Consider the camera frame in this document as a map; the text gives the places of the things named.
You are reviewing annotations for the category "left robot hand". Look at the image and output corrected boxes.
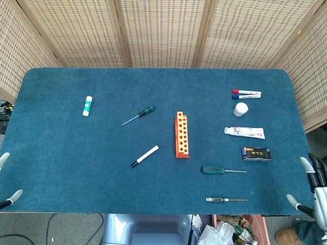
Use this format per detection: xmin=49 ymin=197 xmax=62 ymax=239
xmin=0 ymin=152 xmax=24 ymax=210

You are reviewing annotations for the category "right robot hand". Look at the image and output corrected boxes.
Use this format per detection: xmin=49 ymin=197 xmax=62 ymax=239
xmin=286 ymin=153 xmax=327 ymax=228

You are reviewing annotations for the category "silver metal screwdriver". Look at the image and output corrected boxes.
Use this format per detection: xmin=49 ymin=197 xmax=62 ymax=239
xmin=205 ymin=197 xmax=248 ymax=204

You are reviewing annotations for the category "dark green handle screwdriver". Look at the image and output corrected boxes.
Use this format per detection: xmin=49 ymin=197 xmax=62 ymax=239
xmin=200 ymin=165 xmax=248 ymax=175

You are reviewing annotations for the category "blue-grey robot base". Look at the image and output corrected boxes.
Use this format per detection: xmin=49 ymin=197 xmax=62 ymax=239
xmin=102 ymin=213 xmax=198 ymax=245

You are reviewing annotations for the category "orange tool holder block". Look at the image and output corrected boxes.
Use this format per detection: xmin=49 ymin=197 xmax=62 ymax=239
xmin=175 ymin=111 xmax=191 ymax=159

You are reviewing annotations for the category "blue jeans leg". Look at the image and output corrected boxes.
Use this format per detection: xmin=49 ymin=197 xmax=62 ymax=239
xmin=297 ymin=219 xmax=321 ymax=242

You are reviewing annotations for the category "black electrical equipment pile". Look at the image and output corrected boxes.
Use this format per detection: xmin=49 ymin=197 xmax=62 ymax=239
xmin=0 ymin=101 xmax=14 ymax=135

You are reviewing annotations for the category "brown leather shoe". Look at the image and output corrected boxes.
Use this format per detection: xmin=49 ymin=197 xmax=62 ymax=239
xmin=274 ymin=228 xmax=303 ymax=245

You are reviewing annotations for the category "pink waste bin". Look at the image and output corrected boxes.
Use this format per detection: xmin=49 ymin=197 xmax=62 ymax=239
xmin=212 ymin=214 xmax=268 ymax=245

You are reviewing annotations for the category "blue carpet table mat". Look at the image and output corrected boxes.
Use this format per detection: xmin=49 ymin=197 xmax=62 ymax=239
xmin=0 ymin=67 xmax=323 ymax=214

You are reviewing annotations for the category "black purple carton box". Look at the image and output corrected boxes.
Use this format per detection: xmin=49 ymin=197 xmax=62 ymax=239
xmin=241 ymin=146 xmax=273 ymax=162

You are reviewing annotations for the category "white green glue stick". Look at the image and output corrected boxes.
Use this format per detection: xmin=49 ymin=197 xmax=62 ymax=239
xmin=82 ymin=95 xmax=92 ymax=117

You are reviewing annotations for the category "white toothpaste tube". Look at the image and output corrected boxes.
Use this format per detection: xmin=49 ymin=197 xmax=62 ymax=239
xmin=224 ymin=126 xmax=266 ymax=140

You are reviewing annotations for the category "white plastic bag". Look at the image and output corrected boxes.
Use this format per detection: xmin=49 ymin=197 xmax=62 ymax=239
xmin=198 ymin=221 xmax=235 ymax=245

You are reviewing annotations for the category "white round jar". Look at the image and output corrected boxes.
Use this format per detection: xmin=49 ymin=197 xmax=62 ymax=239
xmin=232 ymin=102 xmax=249 ymax=117

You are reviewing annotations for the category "blue cap whiteboard marker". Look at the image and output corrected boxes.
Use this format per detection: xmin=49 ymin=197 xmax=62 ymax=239
xmin=231 ymin=93 xmax=263 ymax=100

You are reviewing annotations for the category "red cap whiteboard marker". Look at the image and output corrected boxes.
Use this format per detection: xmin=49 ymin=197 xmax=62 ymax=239
xmin=231 ymin=89 xmax=262 ymax=95

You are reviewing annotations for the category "black cap whiteboard marker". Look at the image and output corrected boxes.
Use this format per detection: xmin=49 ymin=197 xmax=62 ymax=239
xmin=130 ymin=144 xmax=160 ymax=168

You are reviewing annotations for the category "green black striped screwdriver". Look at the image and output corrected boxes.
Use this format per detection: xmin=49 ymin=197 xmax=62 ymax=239
xmin=120 ymin=105 xmax=156 ymax=127

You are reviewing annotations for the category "woven bamboo folding screen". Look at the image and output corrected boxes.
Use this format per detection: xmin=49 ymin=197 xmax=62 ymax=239
xmin=0 ymin=0 xmax=327 ymax=134

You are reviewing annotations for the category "black floor cable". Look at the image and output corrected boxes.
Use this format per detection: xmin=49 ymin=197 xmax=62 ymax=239
xmin=0 ymin=233 xmax=36 ymax=245
xmin=84 ymin=213 xmax=105 ymax=245

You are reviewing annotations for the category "blue floor cable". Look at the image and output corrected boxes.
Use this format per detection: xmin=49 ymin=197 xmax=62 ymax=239
xmin=45 ymin=213 xmax=61 ymax=242

